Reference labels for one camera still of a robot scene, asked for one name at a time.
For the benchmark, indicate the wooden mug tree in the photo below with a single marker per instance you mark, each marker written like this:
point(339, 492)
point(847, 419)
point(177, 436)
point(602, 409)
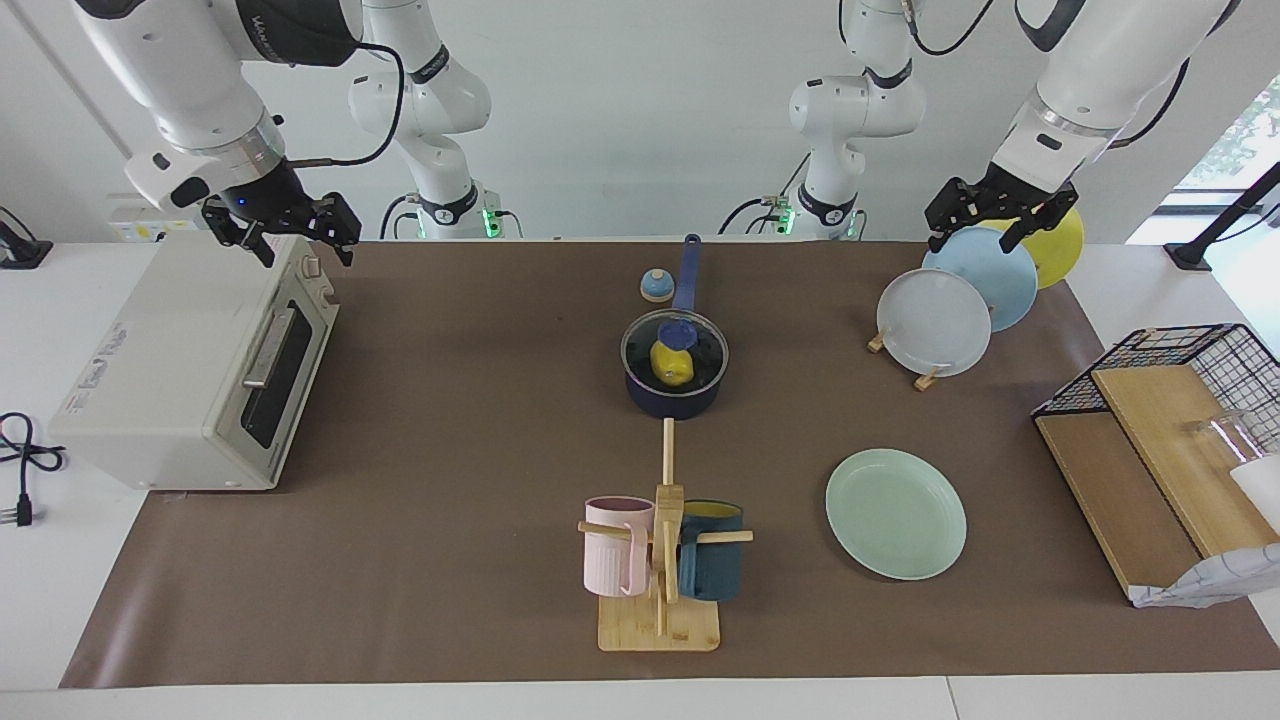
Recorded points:
point(660, 630)

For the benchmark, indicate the light blue plate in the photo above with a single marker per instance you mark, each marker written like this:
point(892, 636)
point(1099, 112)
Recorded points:
point(1000, 290)

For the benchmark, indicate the clear glass cup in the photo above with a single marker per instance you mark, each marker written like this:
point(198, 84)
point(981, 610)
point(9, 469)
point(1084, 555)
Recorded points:
point(1225, 440)

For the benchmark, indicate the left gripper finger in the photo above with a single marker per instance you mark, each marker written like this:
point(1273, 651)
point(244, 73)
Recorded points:
point(1045, 212)
point(948, 207)

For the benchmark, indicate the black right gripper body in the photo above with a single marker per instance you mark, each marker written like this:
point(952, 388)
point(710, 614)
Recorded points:
point(278, 197)

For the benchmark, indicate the teal mug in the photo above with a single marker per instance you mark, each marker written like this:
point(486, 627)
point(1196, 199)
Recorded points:
point(715, 575)

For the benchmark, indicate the white crumpled bag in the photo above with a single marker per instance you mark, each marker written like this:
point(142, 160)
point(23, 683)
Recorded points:
point(1220, 580)

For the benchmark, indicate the black camera stand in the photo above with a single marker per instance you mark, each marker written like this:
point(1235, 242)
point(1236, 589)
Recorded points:
point(1190, 255)

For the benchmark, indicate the green plate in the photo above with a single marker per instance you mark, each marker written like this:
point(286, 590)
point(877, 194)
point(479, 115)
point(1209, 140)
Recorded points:
point(895, 515)

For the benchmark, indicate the dark blue pot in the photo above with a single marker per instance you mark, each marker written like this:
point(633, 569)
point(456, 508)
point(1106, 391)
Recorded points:
point(675, 408)

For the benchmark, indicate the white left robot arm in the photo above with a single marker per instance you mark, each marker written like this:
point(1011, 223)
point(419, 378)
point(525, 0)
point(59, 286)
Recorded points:
point(1110, 60)

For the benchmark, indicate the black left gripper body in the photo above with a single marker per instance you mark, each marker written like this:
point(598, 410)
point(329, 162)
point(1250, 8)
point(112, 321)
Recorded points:
point(1020, 188)

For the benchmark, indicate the brown table mat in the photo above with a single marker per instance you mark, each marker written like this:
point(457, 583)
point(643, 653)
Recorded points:
point(480, 450)

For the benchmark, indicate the white cup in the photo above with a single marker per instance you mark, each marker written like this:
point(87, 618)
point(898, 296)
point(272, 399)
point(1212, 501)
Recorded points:
point(1262, 490)

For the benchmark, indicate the grey plate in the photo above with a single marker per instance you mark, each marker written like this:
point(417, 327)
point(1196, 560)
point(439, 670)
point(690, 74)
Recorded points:
point(935, 325)

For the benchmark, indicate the yellow plate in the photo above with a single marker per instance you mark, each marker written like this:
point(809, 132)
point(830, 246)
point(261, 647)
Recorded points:
point(1060, 255)

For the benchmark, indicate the wooden plate rack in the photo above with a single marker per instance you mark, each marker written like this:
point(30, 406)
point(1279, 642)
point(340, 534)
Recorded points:
point(927, 380)

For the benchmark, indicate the pink ribbed mug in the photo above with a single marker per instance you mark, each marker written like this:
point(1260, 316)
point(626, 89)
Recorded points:
point(610, 560)

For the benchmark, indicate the wooden shelf box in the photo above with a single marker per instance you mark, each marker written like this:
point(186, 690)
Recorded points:
point(1120, 500)

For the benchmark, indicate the small blue round knob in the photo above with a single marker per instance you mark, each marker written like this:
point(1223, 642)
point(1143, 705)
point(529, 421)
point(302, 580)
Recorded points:
point(657, 288)

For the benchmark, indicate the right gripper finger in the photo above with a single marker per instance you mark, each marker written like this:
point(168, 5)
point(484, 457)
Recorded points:
point(238, 223)
point(340, 222)

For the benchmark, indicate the beige toaster oven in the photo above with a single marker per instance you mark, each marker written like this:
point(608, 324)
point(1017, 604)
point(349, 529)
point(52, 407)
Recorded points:
point(160, 380)

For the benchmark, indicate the white power strip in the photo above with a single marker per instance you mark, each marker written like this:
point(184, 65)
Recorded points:
point(135, 228)

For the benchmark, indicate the glass lid blue knob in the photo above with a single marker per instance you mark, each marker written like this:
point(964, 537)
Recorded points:
point(677, 332)

